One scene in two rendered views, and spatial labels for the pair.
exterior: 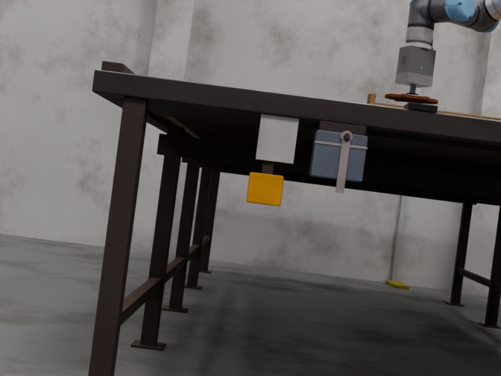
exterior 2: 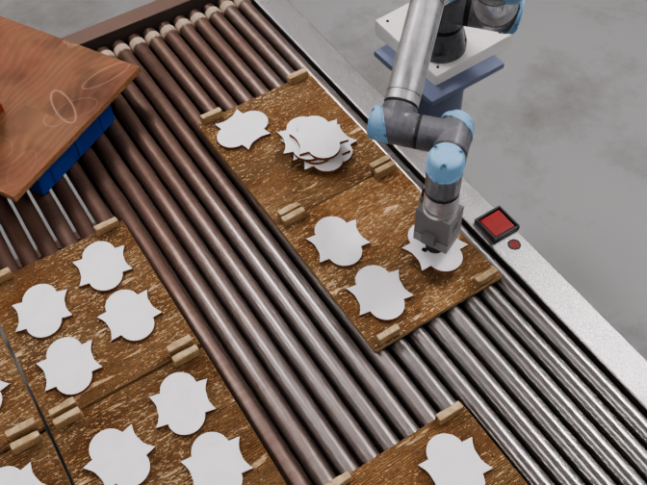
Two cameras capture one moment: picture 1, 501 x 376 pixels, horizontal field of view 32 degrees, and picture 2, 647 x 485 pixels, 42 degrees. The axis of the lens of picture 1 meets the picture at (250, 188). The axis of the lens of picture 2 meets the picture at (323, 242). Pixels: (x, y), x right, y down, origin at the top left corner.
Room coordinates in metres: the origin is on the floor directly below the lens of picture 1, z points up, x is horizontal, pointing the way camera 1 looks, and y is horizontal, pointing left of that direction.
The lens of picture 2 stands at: (3.29, 0.42, 2.52)
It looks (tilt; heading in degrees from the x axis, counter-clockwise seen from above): 53 degrees down; 239
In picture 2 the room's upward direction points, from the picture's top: 3 degrees counter-clockwise
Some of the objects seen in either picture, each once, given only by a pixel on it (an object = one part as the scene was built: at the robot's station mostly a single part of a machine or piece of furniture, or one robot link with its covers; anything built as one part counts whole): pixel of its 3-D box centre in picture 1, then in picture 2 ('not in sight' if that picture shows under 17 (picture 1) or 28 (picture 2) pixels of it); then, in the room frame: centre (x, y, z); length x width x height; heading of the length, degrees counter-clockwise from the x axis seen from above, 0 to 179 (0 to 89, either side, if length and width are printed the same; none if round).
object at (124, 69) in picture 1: (181, 129); not in sight; (4.38, 0.38, 0.90); 4.04 x 0.06 x 0.10; 179
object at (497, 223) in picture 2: not in sight; (497, 224); (2.30, -0.42, 0.92); 0.06 x 0.06 x 0.01; 89
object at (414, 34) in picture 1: (420, 37); (440, 196); (2.48, -0.43, 1.15); 0.08 x 0.08 x 0.05
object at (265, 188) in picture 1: (268, 160); not in sight; (2.29, -0.04, 0.74); 0.09 x 0.08 x 0.24; 89
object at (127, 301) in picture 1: (186, 224); not in sight; (4.41, 0.30, 0.43); 4.01 x 0.12 x 0.85; 179
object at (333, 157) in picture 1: (338, 158); not in sight; (2.29, -0.22, 0.77); 0.14 x 0.11 x 0.18; 89
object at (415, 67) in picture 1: (414, 65); (434, 223); (2.49, -0.42, 1.07); 0.10 x 0.09 x 0.16; 23
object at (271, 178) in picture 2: not in sight; (294, 145); (2.56, -0.91, 0.93); 0.41 x 0.35 x 0.02; 90
